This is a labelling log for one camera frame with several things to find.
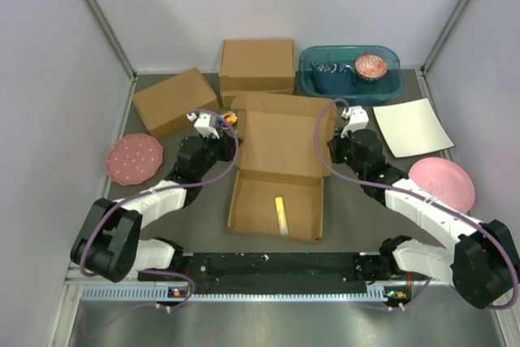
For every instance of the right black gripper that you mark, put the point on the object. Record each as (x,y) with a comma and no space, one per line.
(334,145)

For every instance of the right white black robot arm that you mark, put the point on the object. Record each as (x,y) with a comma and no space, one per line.
(478,259)

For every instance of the red white patterned bowl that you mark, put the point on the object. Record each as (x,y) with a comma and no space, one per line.
(371,67)

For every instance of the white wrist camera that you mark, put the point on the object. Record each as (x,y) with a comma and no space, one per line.
(356,118)
(204,124)

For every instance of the bottom stacked cardboard box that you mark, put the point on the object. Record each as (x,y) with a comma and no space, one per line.
(227,96)

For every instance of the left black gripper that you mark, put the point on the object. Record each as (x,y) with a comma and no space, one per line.
(227,143)

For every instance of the top stacked cardboard box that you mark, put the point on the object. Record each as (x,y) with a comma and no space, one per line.
(258,65)

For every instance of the stacked cardboard box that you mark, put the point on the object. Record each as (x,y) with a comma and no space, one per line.
(258,65)
(227,96)

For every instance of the white square plate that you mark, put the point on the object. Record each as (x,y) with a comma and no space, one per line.
(411,128)

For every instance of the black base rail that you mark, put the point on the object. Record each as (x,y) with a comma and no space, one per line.
(281,273)

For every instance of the dark blue patterned bowl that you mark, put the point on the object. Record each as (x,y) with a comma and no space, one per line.
(334,78)

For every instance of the yellow highlighter pen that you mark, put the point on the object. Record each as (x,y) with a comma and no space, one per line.
(281,216)

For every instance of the plain pink plate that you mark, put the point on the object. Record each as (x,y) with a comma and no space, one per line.
(446,181)

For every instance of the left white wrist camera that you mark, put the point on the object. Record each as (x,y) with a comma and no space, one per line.
(204,124)

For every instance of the rainbow flower plush dark petals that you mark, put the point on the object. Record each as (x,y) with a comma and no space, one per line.
(227,119)

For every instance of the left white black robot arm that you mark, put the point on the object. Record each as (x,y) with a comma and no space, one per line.
(109,242)

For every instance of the pink dotted plate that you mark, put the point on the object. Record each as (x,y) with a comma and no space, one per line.
(134,159)

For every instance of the teal plastic bin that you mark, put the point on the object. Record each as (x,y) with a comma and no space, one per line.
(370,93)

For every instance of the brown cardboard box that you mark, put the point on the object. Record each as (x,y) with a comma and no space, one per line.
(284,153)

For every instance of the small folded cardboard box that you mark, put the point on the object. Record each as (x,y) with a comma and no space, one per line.
(163,107)

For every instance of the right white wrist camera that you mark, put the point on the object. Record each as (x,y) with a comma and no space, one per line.
(356,118)

